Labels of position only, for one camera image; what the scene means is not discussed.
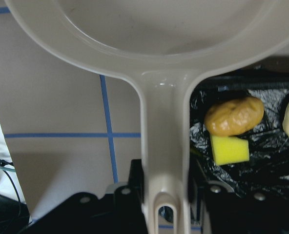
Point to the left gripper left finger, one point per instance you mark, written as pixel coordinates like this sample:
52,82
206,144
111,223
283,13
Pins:
117,212

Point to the yellow sponge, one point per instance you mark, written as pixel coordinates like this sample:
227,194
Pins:
229,150

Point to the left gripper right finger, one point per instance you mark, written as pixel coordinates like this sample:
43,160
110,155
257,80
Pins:
216,210

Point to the bin with black bag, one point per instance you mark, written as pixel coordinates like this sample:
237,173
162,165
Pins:
268,165

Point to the beige plastic dustpan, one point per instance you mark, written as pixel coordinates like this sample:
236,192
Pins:
163,49

